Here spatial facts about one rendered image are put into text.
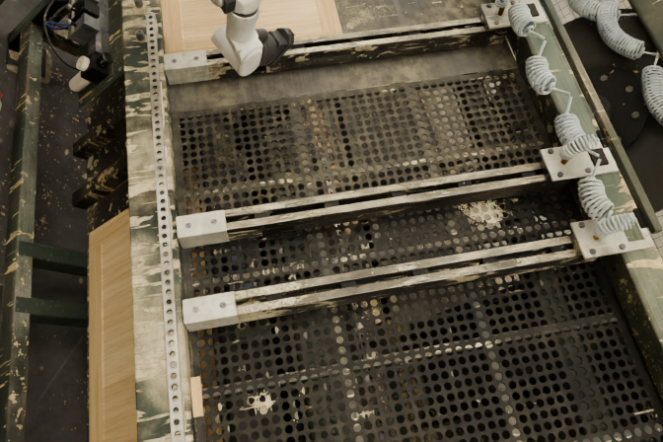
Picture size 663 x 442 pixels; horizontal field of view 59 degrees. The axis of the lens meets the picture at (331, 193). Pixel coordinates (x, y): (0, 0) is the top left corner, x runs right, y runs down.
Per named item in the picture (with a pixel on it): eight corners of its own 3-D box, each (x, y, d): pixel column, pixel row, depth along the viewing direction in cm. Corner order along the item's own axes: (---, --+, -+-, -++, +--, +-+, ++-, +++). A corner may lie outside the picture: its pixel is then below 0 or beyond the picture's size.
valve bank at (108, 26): (41, -25, 202) (83, -68, 191) (80, -3, 213) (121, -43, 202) (36, 92, 180) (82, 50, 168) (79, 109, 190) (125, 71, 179)
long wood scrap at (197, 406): (190, 378, 141) (189, 377, 140) (200, 377, 141) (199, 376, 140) (193, 417, 137) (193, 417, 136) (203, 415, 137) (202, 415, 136)
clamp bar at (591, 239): (186, 301, 150) (166, 267, 129) (620, 228, 164) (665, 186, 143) (189, 339, 145) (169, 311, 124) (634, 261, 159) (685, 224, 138)
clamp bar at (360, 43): (168, 64, 185) (149, 8, 163) (526, 21, 199) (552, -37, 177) (170, 90, 180) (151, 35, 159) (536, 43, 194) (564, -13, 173)
